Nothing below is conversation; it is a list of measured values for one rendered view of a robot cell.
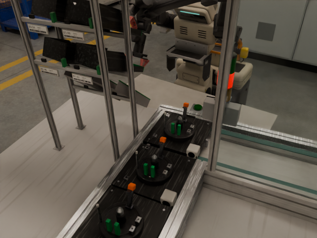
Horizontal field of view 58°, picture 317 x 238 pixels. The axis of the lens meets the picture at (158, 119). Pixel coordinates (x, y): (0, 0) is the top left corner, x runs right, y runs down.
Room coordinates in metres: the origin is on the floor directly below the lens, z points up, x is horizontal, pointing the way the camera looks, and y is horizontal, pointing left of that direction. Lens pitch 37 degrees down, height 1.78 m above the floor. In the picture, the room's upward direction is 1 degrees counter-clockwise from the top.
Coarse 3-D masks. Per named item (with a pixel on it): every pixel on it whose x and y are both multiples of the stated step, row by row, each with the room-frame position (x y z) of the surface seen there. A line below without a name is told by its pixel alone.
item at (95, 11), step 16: (16, 0) 1.02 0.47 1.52; (96, 0) 0.88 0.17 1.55; (16, 16) 1.01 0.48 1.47; (96, 16) 0.87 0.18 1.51; (128, 16) 1.03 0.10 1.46; (96, 32) 0.87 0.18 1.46; (128, 32) 1.02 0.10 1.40; (32, 48) 1.02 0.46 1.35; (128, 48) 1.02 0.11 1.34; (32, 64) 1.01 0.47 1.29; (128, 64) 1.03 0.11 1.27; (128, 80) 1.03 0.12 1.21; (48, 112) 1.01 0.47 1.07; (112, 112) 0.88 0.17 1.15; (80, 128) 1.15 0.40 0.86; (112, 128) 0.87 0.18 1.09; (112, 144) 0.87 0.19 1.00
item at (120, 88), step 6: (96, 78) 1.08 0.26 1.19; (114, 84) 1.16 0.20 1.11; (120, 84) 1.01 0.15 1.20; (114, 90) 1.00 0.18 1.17; (120, 90) 1.01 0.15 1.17; (126, 90) 1.04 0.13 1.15; (126, 96) 1.04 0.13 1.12; (138, 96) 1.10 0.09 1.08; (144, 96) 1.14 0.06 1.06; (138, 102) 1.10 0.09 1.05; (144, 102) 1.14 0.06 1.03
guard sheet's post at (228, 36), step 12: (228, 0) 0.76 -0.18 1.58; (228, 12) 0.76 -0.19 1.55; (228, 24) 0.76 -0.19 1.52; (228, 36) 0.76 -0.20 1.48; (228, 48) 0.75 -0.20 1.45; (228, 60) 0.75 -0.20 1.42; (228, 72) 0.75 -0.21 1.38; (216, 96) 0.76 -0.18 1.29; (216, 108) 0.76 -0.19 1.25; (216, 120) 0.76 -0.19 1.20; (216, 132) 0.76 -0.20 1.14; (216, 144) 0.75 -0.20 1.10; (216, 156) 0.75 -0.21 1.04
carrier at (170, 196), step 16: (144, 144) 0.90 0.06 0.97; (128, 160) 0.81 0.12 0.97; (144, 160) 0.79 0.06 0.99; (160, 160) 0.79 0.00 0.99; (176, 160) 0.81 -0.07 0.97; (192, 160) 0.80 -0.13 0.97; (144, 176) 0.71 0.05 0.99; (160, 176) 0.71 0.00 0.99; (176, 176) 0.72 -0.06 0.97; (144, 192) 0.65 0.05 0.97; (160, 192) 0.65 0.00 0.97; (176, 192) 0.65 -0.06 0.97
